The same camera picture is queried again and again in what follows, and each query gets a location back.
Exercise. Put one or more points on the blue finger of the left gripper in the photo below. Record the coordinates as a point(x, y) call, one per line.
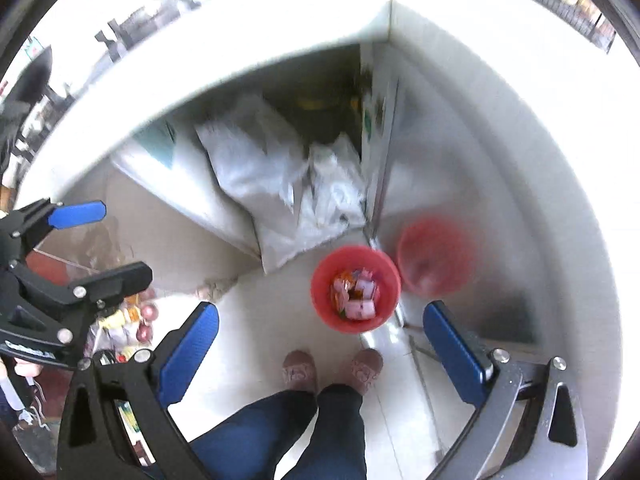
point(110, 287)
point(24, 229)

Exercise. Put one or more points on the pink slipper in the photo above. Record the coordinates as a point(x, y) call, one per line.
point(299, 372)
point(362, 371)

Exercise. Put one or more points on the white plastic shopping bag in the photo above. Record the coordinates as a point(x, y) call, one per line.
point(333, 199)

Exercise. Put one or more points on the right leg blue jeans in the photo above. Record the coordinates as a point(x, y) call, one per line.
point(337, 447)

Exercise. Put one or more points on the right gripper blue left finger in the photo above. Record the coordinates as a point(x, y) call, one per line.
point(93, 443)

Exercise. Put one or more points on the yellow silver food packet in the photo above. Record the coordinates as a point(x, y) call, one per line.
point(341, 305)

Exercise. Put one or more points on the orange transparent snack bag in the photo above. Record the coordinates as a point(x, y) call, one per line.
point(342, 285)

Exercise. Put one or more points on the left pink slipper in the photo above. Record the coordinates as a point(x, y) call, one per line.
point(299, 372)

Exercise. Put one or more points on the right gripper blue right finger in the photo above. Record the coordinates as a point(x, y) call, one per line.
point(550, 441)

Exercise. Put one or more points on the right pink slipper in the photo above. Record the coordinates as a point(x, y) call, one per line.
point(362, 371)

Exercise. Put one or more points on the red plastic trash bin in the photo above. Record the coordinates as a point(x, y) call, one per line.
point(374, 297)

